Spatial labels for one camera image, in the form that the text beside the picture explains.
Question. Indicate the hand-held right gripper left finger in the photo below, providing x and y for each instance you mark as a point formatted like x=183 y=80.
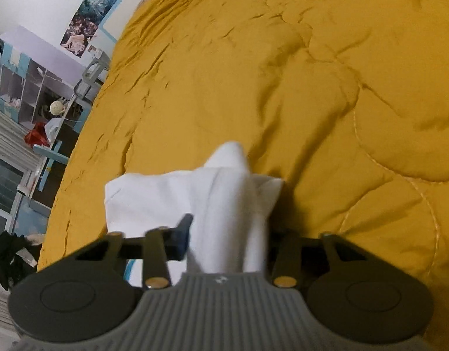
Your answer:
x=180 y=242

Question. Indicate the light blue table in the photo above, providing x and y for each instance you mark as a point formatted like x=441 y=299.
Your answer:
x=51 y=153

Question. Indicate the pink teal wall poster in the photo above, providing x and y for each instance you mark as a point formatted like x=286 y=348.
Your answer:
x=89 y=18

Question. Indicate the yellow quilted blanket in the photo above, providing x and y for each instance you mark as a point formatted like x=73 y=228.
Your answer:
x=283 y=80

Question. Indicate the grey metal bracket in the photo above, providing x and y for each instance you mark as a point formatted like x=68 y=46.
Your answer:
x=91 y=71

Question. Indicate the red bag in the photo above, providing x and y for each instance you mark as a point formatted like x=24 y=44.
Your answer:
x=36 y=137

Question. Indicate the white garment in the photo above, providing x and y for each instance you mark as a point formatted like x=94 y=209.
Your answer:
x=224 y=208

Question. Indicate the cream round toy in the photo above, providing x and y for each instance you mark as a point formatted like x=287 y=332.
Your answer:
x=56 y=108

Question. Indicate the black cloth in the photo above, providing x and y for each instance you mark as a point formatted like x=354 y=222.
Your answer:
x=10 y=259

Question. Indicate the white plastic bag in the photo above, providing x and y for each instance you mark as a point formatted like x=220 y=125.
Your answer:
x=53 y=126

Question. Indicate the lilac cubby shelf unit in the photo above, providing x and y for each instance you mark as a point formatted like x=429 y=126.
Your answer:
x=45 y=53

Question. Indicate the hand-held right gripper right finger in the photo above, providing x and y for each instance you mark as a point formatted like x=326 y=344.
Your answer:
x=283 y=260

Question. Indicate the white window blinds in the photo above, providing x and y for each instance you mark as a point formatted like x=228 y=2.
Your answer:
x=9 y=131

